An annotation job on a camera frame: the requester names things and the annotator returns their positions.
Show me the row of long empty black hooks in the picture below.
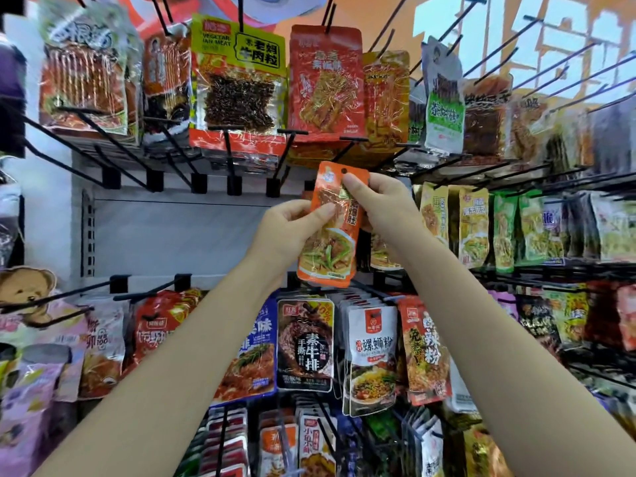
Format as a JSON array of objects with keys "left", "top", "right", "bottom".
[{"left": 368, "top": 0, "right": 636, "bottom": 116}]

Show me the dark purple hanging item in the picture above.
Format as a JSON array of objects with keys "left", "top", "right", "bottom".
[{"left": 0, "top": 42, "right": 27, "bottom": 159}]

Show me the stack of pink-red packets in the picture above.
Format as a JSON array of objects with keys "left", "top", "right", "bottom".
[{"left": 616, "top": 284, "right": 636, "bottom": 352}]

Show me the person's left hand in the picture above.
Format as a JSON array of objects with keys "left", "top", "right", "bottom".
[{"left": 247, "top": 199, "right": 337, "bottom": 282}]

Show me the stack of pink purple packets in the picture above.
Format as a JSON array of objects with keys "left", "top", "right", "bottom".
[{"left": 0, "top": 343, "right": 75, "bottom": 477}]

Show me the stack of white green-label packets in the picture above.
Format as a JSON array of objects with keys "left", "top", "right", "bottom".
[{"left": 420, "top": 36, "right": 467, "bottom": 155}]

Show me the stack of dark red packets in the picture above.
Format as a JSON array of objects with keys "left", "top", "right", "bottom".
[{"left": 584, "top": 282, "right": 623, "bottom": 349}]

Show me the stack of clear dark-red packets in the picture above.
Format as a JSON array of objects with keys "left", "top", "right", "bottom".
[{"left": 462, "top": 75, "right": 514, "bottom": 160}]

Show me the stack of brown-red snack packets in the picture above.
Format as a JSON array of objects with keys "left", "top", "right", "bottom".
[{"left": 142, "top": 33, "right": 193, "bottom": 145}]

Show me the stack of yellow-label dark meat packets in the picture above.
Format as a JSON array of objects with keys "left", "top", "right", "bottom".
[{"left": 189, "top": 14, "right": 290, "bottom": 167}]

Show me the stack of white blue-print packets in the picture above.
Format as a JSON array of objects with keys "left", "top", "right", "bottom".
[{"left": 542, "top": 197, "right": 568, "bottom": 267}]

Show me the stack of white-topped red strip packets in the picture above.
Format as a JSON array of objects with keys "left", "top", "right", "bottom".
[{"left": 38, "top": 0, "right": 144, "bottom": 142}]

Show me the stack of green yellow packets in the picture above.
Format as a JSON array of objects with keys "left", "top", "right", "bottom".
[{"left": 545, "top": 289, "right": 591, "bottom": 344}]

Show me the stack of red tofu-strip packets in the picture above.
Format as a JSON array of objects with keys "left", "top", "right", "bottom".
[{"left": 287, "top": 25, "right": 365, "bottom": 147}]

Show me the stack of white noodle-bowl packets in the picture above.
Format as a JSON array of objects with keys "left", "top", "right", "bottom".
[{"left": 340, "top": 292, "right": 399, "bottom": 419}]

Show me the stack of black glossy packets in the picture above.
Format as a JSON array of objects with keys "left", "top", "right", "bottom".
[{"left": 516, "top": 294, "right": 564, "bottom": 354}]

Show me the stack of small red packets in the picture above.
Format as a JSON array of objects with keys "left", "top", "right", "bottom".
[{"left": 198, "top": 406, "right": 250, "bottom": 477}]

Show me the stack of orange packets on hook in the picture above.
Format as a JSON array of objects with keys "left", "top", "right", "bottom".
[{"left": 370, "top": 232, "right": 404, "bottom": 272}]

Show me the stack of yellow green-dish packets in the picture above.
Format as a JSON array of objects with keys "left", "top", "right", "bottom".
[{"left": 456, "top": 186, "right": 491, "bottom": 270}]

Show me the stack of pale green-white packets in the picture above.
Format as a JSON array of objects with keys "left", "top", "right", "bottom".
[{"left": 589, "top": 192, "right": 636, "bottom": 265}]

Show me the stack of blue-edged packets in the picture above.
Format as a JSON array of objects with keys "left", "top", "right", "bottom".
[{"left": 210, "top": 292, "right": 280, "bottom": 409}]

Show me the stack of orange white packets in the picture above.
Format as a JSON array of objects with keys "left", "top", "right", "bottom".
[{"left": 257, "top": 416, "right": 300, "bottom": 477}]

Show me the stack of red green noodle packets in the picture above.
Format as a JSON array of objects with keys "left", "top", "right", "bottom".
[{"left": 397, "top": 294, "right": 454, "bottom": 408}]

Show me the stack of white black-print packets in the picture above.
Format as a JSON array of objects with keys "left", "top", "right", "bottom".
[{"left": 416, "top": 415, "right": 446, "bottom": 477}]

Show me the row of black hooks with brackets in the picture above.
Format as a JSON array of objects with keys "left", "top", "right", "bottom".
[{"left": 20, "top": 105, "right": 368, "bottom": 198}]

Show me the bear print snack packet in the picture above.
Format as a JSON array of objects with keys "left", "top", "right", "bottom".
[{"left": 0, "top": 266, "right": 59, "bottom": 329}]

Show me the person's left forearm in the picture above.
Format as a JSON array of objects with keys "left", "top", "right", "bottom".
[{"left": 31, "top": 255, "right": 291, "bottom": 477}]

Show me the stack of green snack packets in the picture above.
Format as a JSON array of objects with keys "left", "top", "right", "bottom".
[{"left": 492, "top": 191, "right": 520, "bottom": 274}]

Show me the stack of red white-label packets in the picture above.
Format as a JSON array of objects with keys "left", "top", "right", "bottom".
[{"left": 124, "top": 289, "right": 204, "bottom": 375}]

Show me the stack of yellow noodle packets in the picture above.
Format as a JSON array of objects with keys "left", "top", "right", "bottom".
[{"left": 419, "top": 182, "right": 451, "bottom": 249}]

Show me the stack of clear brown snack packets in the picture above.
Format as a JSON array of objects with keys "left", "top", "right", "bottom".
[{"left": 511, "top": 96, "right": 597, "bottom": 169}]

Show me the stack of black steak-print packets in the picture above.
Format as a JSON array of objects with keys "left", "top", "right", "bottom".
[{"left": 275, "top": 296, "right": 338, "bottom": 394}]

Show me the stack of light green packets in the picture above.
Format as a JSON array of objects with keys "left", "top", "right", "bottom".
[{"left": 519, "top": 190, "right": 547, "bottom": 265}]

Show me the stack of white red-print packets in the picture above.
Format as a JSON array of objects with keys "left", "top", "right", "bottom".
[{"left": 78, "top": 296, "right": 129, "bottom": 400}]

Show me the orange snack packet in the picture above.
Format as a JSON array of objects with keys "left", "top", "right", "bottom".
[{"left": 297, "top": 161, "right": 371, "bottom": 289}]

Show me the black display hook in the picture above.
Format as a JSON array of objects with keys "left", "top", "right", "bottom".
[
  {"left": 113, "top": 273, "right": 193, "bottom": 302},
  {"left": 0, "top": 274, "right": 131, "bottom": 314}
]

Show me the grey slotted shelf upright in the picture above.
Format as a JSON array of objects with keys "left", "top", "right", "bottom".
[{"left": 81, "top": 189, "right": 96, "bottom": 280}]

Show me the person's right hand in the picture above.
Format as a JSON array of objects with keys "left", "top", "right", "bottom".
[{"left": 342, "top": 172, "right": 426, "bottom": 247}]

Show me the stack of white red-top packets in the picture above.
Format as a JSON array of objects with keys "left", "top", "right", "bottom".
[{"left": 297, "top": 411, "right": 340, "bottom": 477}]

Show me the stack of golden yellow packets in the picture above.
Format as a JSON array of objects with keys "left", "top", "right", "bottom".
[{"left": 461, "top": 425, "right": 515, "bottom": 477}]

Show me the stack of amber yellow packets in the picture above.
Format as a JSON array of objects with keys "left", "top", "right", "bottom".
[{"left": 362, "top": 50, "right": 411, "bottom": 150}]

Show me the person's right forearm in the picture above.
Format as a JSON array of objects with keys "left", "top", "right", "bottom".
[{"left": 397, "top": 227, "right": 636, "bottom": 477}]

